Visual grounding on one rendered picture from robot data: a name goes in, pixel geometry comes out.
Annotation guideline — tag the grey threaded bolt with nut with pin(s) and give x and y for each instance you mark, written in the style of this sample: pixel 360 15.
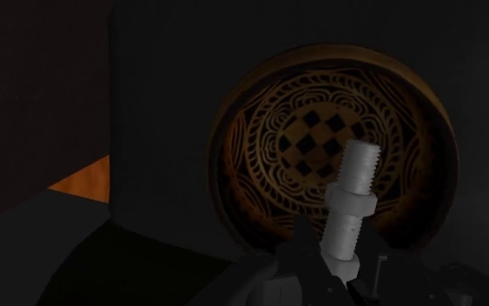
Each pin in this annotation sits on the grey threaded bolt with nut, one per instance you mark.
pixel 350 212

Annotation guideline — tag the brown patterned bowl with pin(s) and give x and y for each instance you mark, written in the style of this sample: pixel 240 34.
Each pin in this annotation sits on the brown patterned bowl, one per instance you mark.
pixel 311 140

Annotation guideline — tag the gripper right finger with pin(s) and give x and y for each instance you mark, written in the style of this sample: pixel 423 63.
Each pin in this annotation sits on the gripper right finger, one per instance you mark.
pixel 383 271

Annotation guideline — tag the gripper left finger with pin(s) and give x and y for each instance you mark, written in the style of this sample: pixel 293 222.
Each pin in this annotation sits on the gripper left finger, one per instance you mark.
pixel 307 262

